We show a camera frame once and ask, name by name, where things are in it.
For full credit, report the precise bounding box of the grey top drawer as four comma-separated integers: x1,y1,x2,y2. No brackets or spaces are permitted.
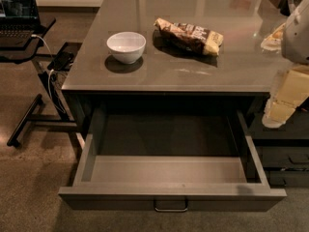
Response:
59,111,287,213

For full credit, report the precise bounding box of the grey drawer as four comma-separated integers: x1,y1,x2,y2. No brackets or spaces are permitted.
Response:
267,171,309,188
59,111,287,213

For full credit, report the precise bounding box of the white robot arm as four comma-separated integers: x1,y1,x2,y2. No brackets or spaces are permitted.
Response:
261,0,309,129

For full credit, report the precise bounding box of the grey bottom right drawer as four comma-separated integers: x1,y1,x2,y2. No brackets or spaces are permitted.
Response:
267,171,309,188

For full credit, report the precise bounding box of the grey drawer cabinet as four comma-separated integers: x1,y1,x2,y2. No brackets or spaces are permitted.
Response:
63,0,308,176

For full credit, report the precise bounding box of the brown chip bag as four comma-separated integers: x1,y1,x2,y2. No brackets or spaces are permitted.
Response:
154,18,224,56

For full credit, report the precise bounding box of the white ceramic bowl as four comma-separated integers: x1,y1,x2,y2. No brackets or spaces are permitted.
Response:
106,32,146,64

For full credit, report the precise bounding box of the black laptop stand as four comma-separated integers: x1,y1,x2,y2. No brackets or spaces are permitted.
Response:
0,14,83,148

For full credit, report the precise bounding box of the black laptop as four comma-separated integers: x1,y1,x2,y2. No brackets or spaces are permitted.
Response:
0,0,41,50

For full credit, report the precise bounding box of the white charging cable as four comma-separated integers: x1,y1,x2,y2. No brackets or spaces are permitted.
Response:
30,33,67,114

